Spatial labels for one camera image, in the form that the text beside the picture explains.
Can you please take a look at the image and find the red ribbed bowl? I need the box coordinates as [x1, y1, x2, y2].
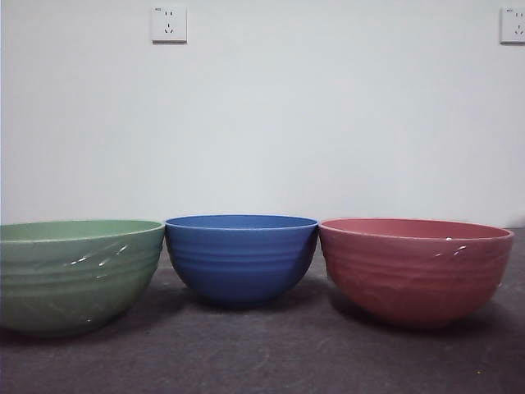
[318, 217, 516, 330]

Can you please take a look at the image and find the green ribbed bowl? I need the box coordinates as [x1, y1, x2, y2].
[0, 218, 166, 339]

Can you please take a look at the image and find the blue ribbed bowl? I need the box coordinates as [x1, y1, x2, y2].
[164, 213, 320, 310]

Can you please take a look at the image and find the white wall socket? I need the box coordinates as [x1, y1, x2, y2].
[499, 7, 525, 46]
[151, 4, 189, 45]

